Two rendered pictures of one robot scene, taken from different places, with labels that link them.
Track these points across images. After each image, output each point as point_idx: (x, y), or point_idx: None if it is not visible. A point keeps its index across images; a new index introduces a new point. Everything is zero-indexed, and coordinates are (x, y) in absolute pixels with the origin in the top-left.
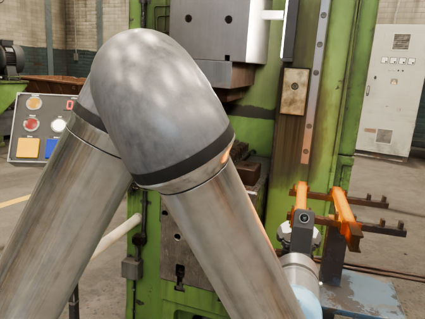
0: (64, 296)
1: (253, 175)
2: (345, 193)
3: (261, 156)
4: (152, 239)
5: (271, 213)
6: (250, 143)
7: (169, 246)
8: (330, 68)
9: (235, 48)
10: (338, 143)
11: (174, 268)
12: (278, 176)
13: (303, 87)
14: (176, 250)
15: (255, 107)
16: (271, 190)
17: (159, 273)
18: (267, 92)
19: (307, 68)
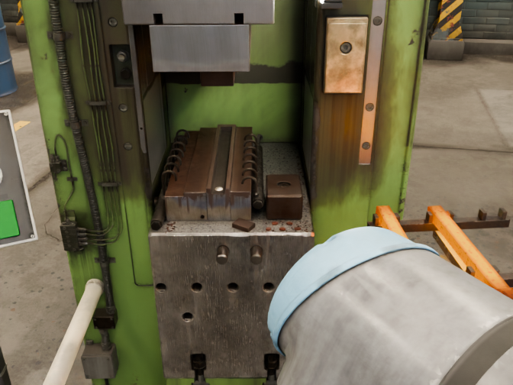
0: None
1: (300, 203)
2: (451, 216)
3: (271, 142)
4: (126, 312)
5: (318, 242)
6: (250, 125)
7: (175, 332)
8: (399, 11)
9: (253, 0)
10: (414, 127)
11: (188, 360)
12: (326, 189)
13: (361, 48)
14: (188, 336)
15: (253, 65)
16: (315, 209)
17: (164, 372)
18: (272, 39)
19: (362, 15)
